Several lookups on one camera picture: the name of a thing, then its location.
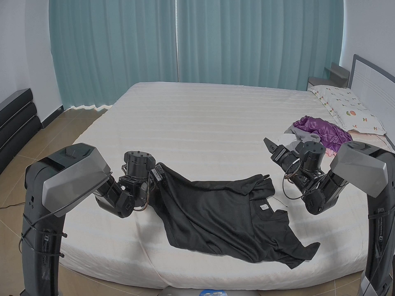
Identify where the grey garment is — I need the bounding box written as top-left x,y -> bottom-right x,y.
284,125 -> 321,150

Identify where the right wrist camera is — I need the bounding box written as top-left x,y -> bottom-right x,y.
271,145 -> 290,166

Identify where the black T-shirt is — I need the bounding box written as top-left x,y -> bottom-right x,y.
154,162 -> 321,270

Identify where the white printed pillow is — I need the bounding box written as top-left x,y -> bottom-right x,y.
308,85 -> 388,135

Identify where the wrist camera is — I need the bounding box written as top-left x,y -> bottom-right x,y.
271,145 -> 290,166
150,163 -> 165,184

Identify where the blue-green curtain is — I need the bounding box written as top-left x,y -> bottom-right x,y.
176,0 -> 344,90
48,0 -> 180,110

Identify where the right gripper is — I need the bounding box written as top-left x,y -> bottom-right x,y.
263,138 -> 305,175

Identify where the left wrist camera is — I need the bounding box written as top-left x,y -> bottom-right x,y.
150,163 -> 165,184

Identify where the white garment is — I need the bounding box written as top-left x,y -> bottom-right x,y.
276,133 -> 297,149

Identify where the grey bedside table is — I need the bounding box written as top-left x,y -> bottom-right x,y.
308,62 -> 351,89

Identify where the purple satin garment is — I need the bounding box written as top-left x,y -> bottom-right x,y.
293,115 -> 353,152

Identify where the bed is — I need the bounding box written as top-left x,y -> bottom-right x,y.
62,54 -> 395,290

